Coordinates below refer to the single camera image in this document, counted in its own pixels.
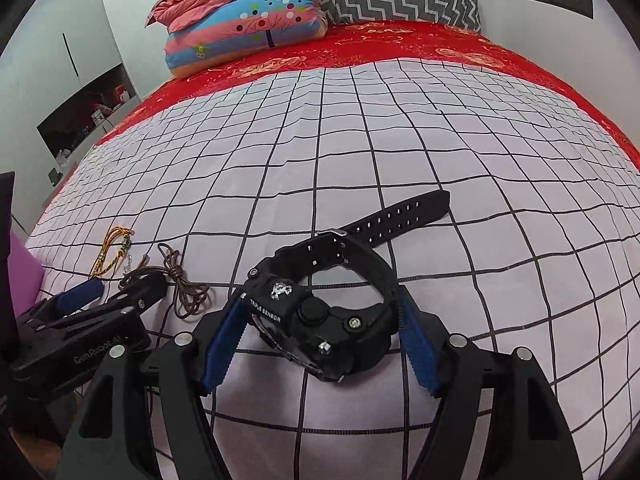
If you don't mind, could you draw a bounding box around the yellow braided cord bracelet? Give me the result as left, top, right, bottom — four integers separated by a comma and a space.
88, 225, 137, 280

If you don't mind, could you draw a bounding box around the black sport wristwatch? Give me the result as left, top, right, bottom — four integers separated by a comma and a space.
242, 190, 450, 390

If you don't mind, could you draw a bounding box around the red patterned bed sheet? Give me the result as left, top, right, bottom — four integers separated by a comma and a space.
44, 19, 640, 206

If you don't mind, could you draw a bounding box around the colourful striped pillow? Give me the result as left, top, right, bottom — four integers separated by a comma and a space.
165, 0, 328, 78

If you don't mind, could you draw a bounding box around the purple plastic tub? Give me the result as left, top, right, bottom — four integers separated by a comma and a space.
8, 233, 44, 316

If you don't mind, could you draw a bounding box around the white wardrobe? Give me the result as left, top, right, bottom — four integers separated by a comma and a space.
1, 0, 122, 240

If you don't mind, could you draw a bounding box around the white black grid blanket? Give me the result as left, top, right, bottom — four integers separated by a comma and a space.
27, 61, 639, 479

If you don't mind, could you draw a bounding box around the operator left hand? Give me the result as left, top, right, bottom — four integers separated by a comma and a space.
10, 429, 61, 474

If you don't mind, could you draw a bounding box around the brown leather cord necklace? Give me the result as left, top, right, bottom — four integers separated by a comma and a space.
118, 242, 212, 320

